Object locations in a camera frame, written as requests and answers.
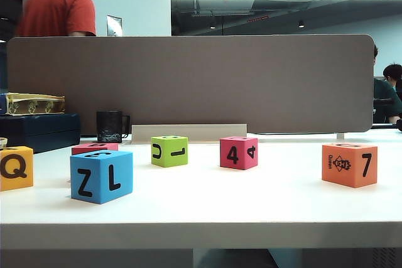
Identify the pink block 4 5 C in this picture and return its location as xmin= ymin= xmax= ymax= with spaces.
xmin=219 ymin=136 xmax=259 ymax=171

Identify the pink block R T 4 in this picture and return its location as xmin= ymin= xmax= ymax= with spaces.
xmin=71 ymin=142 xmax=119 ymax=156

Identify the orange block 7 2 Q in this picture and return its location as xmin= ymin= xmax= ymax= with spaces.
xmin=322 ymin=143 xmax=378 ymax=189

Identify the yellow block Q A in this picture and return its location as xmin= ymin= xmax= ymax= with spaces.
xmin=0 ymin=146 xmax=35 ymax=192

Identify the brown desk divider panel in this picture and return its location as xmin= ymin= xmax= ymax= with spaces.
xmin=6 ymin=34 xmax=375 ymax=134

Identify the green block Q L U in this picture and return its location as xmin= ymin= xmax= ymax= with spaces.
xmin=150 ymin=135 xmax=189 ymax=168

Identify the black mug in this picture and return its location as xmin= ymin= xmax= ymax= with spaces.
xmin=95 ymin=110 xmax=131 ymax=144

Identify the blue block Z L 3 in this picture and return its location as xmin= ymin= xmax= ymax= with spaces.
xmin=70 ymin=150 xmax=134 ymax=205

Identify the dark blue case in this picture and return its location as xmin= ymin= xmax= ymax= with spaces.
xmin=0 ymin=112 xmax=82 ymax=154

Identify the gold ornate box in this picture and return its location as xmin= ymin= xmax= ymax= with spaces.
xmin=0 ymin=92 xmax=66 ymax=115

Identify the person in red shirt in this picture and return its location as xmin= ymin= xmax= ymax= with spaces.
xmin=14 ymin=0 xmax=104 ymax=37

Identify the person in dark green shirt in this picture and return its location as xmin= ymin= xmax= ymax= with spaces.
xmin=372 ymin=63 xmax=402 ymax=124

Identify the wall sign on pillar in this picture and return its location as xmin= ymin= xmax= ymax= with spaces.
xmin=106 ymin=14 xmax=123 ymax=37

